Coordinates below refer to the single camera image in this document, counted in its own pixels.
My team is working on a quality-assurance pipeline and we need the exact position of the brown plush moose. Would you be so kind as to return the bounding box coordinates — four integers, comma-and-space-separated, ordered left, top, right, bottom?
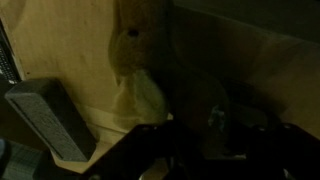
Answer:
108, 0, 232, 158

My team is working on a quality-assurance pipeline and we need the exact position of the green plaid sofa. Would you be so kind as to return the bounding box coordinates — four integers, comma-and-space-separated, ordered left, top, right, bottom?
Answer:
0, 139, 51, 180

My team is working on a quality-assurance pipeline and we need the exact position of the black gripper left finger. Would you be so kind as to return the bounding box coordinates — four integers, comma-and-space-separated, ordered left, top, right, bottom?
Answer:
84, 121, 188, 180

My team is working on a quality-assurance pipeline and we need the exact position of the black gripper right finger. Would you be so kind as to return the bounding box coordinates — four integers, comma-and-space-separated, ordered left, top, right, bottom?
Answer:
229, 123, 320, 180

